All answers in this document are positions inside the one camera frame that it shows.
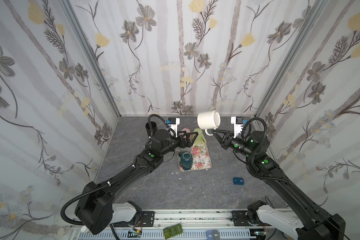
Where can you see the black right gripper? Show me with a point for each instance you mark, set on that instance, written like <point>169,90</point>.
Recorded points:
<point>225,139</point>

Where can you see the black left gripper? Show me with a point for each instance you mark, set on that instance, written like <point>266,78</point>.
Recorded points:
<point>182,141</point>

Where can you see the white mug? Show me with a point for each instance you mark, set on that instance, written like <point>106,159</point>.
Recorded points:
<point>208,121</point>

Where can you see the black mug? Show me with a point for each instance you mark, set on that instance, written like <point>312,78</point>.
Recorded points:
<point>151,128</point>

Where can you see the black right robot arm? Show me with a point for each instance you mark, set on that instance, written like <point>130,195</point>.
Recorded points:
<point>312,223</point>

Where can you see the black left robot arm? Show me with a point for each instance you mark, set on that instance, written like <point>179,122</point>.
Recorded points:
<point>93,208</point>

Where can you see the pink mug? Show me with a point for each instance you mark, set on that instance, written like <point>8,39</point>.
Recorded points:
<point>185,130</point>

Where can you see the light green mug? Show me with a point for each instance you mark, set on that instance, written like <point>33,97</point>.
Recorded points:
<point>200,139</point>

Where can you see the dark green mug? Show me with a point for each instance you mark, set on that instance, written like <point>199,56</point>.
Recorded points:
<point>186,160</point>

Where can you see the floral serving tray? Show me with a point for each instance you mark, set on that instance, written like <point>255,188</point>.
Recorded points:
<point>201,157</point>

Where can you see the small blue block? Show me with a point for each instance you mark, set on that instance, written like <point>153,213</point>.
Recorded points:
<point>238,181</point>

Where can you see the green circuit board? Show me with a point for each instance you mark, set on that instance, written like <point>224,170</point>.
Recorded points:
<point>172,231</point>

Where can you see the blue grey connector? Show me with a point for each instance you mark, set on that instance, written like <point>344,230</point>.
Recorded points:
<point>212,235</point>

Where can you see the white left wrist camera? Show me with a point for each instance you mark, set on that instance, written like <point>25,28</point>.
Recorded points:
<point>173,124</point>

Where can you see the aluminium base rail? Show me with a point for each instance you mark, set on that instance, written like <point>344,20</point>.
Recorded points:
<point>129,224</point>

